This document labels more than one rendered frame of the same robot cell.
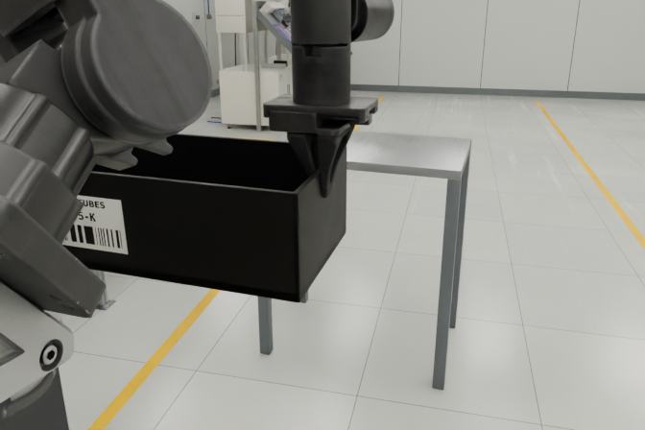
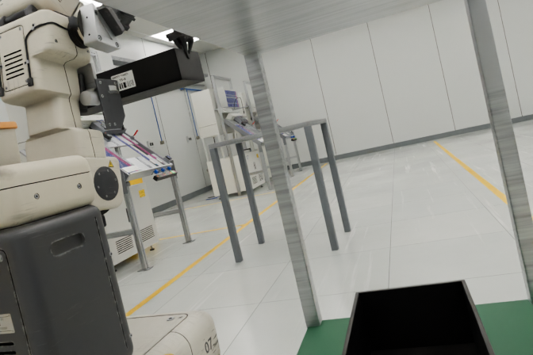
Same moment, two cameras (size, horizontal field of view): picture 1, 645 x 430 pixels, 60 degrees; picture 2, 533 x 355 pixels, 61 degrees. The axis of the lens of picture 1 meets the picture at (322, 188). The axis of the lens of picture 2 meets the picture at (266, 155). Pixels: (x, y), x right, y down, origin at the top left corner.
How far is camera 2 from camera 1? 1.23 m
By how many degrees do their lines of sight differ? 17
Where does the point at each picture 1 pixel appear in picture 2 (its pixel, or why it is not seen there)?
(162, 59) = not seen: hidden behind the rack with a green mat
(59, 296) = (117, 25)
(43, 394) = (116, 95)
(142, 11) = not seen: outside the picture
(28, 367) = (113, 43)
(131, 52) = not seen: outside the picture
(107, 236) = (129, 82)
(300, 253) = (179, 65)
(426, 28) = (345, 112)
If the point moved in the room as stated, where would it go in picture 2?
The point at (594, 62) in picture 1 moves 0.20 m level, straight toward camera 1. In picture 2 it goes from (467, 106) to (466, 107)
